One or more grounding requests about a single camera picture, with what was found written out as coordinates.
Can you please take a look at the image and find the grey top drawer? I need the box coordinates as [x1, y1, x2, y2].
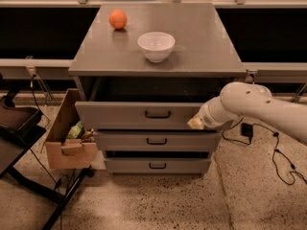
[75, 102, 201, 130]

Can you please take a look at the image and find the grey drawer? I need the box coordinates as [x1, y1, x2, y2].
[75, 102, 201, 130]
[94, 131, 221, 151]
[105, 157, 211, 174]

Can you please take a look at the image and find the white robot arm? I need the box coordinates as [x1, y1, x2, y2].
[188, 82, 307, 145]

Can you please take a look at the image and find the grey drawer cabinet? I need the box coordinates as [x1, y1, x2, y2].
[69, 3, 246, 175]

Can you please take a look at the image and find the grey bottom drawer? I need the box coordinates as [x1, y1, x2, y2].
[105, 157, 211, 174]

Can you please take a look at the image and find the grey middle drawer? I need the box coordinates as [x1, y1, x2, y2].
[94, 131, 221, 151]

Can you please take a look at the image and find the black power adapter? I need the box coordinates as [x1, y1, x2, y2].
[241, 123, 253, 138]

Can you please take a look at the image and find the white ceramic bowl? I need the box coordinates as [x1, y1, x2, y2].
[137, 32, 176, 63]

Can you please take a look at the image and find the green bag in box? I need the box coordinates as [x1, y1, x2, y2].
[66, 121, 83, 139]

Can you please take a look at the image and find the orange fruit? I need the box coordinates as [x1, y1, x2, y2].
[108, 10, 128, 30]

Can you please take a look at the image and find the brown cardboard box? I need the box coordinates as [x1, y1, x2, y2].
[44, 89, 98, 169]

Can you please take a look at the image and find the black stand with tray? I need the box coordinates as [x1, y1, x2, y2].
[0, 89, 96, 230]

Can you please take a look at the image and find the grey metal rail right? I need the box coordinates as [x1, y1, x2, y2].
[243, 62, 307, 83]

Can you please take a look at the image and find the grey metal rail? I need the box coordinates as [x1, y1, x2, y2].
[0, 58, 72, 80]
[243, 62, 307, 83]

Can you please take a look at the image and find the black floor cable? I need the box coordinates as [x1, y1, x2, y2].
[221, 118, 307, 186]

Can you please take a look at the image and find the black cable left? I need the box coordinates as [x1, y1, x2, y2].
[28, 74, 65, 190]

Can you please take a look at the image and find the grey metal rail left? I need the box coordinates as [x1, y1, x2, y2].
[0, 58, 72, 80]

